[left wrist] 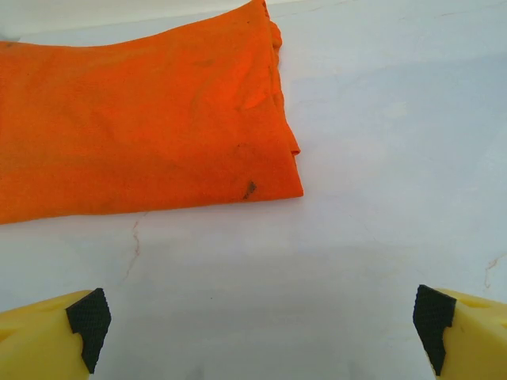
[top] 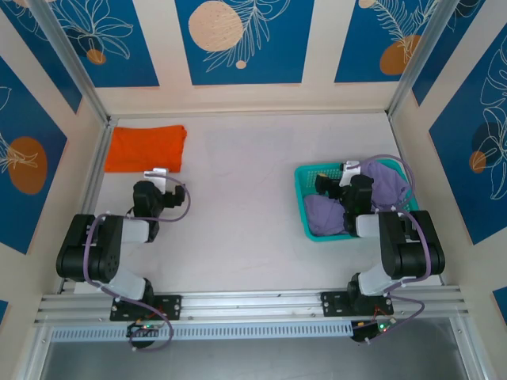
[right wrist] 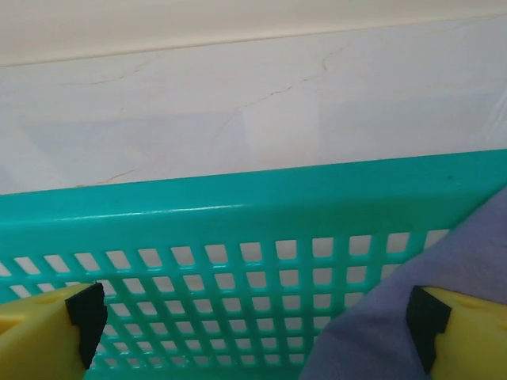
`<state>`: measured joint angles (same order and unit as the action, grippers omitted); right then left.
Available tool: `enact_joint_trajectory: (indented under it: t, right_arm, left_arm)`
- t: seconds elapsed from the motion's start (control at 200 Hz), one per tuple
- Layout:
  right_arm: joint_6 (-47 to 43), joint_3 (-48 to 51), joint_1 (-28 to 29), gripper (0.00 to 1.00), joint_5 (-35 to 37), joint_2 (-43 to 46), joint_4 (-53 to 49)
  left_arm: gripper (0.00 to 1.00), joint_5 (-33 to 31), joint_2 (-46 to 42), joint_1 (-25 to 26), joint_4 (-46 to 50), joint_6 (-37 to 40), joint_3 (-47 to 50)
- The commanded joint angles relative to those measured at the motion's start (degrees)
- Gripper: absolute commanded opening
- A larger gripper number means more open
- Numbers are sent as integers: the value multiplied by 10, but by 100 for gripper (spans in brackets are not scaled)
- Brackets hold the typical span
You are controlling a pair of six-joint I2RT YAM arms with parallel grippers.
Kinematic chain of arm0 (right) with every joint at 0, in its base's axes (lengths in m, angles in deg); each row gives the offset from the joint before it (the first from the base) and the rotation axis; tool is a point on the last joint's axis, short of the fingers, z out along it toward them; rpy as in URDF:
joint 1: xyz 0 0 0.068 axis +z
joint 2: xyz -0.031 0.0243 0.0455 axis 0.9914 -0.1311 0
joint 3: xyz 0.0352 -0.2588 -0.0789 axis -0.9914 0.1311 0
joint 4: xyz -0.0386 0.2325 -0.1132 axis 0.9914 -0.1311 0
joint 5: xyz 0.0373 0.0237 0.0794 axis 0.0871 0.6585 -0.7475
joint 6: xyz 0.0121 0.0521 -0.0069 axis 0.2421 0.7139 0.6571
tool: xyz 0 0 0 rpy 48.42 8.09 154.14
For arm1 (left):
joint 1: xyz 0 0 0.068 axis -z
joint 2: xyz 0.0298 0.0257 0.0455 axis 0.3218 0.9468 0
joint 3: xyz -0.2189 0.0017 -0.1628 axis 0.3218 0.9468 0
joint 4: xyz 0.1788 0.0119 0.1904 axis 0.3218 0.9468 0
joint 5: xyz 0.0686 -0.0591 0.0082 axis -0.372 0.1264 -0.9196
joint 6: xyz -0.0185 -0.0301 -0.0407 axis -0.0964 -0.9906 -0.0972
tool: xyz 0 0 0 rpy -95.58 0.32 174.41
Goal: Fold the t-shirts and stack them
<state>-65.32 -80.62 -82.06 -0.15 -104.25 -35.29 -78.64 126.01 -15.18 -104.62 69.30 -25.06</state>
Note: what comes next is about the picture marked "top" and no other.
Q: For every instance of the teal plastic basket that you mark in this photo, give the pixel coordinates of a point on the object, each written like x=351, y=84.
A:
x=300, y=190

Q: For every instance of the purple printed t-shirt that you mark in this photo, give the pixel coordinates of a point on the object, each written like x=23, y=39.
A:
x=325, y=217

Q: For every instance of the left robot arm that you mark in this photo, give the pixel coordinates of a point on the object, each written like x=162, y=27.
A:
x=103, y=245

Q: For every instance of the orange folded t-shirt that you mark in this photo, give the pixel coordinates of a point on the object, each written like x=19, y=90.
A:
x=142, y=148

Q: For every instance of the grey metal sheet panel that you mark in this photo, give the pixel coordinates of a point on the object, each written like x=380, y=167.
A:
x=253, y=362

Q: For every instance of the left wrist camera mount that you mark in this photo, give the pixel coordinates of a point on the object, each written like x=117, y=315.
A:
x=158, y=176

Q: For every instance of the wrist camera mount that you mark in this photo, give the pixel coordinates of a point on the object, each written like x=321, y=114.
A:
x=350, y=170
x=158, y=176

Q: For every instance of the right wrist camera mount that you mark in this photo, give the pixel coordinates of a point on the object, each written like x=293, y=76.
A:
x=350, y=170

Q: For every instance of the aluminium table side rail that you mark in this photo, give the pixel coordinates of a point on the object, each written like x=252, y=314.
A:
x=95, y=174

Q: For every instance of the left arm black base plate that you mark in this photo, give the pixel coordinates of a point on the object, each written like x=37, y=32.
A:
x=170, y=306

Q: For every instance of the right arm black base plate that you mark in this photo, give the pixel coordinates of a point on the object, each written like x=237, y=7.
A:
x=332, y=302

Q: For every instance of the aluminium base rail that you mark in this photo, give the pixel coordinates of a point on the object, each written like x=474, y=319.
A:
x=249, y=305

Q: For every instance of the right aluminium frame post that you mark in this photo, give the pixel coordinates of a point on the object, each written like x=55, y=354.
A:
x=428, y=51

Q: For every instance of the aluminium frame post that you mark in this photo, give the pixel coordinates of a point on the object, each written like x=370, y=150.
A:
x=67, y=51
x=428, y=51

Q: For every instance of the left aluminium frame post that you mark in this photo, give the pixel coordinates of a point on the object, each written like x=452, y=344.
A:
x=67, y=51

